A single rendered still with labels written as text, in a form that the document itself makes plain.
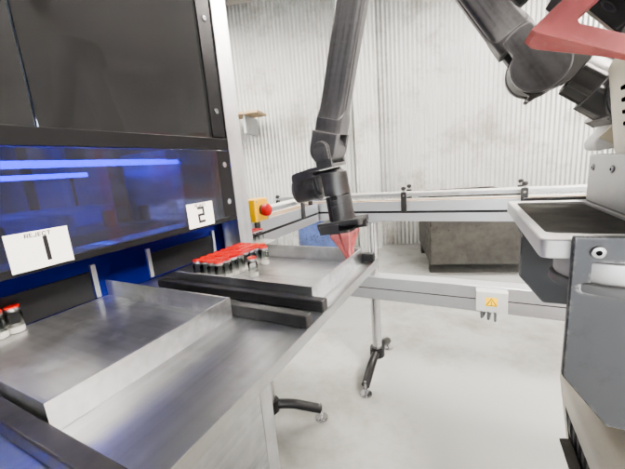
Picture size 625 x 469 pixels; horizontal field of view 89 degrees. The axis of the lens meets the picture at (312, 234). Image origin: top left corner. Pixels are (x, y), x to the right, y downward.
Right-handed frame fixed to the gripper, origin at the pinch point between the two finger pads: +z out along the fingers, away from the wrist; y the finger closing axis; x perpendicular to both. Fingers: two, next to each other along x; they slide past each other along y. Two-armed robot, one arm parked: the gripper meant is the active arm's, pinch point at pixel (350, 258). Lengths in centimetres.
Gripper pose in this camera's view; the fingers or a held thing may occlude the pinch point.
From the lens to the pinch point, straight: 73.3
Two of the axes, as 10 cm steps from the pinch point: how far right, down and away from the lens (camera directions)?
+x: -4.5, 2.2, -8.7
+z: 2.0, 9.7, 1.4
